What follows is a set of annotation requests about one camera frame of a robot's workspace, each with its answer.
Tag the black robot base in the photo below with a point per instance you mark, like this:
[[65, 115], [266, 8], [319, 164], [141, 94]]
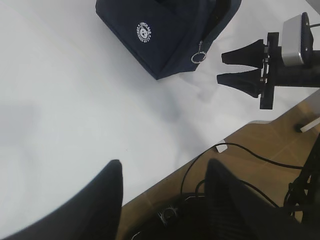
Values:
[[176, 207]]

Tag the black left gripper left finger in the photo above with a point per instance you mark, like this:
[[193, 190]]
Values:
[[92, 214]]

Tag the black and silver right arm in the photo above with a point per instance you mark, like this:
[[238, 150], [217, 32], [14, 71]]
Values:
[[307, 76]]

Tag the white table leg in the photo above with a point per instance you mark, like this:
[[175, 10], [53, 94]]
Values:
[[304, 127]]

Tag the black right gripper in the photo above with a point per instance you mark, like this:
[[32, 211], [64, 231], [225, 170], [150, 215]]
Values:
[[251, 82]]

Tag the small white paper tag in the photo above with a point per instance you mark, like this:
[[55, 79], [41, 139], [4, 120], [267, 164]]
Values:
[[221, 147]]

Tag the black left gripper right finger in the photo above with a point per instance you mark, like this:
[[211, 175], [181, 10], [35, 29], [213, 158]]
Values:
[[236, 213]]

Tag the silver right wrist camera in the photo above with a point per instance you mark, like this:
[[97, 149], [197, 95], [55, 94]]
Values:
[[297, 41]]

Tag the navy blue lunch bag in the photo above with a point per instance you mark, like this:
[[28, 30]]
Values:
[[167, 37]]

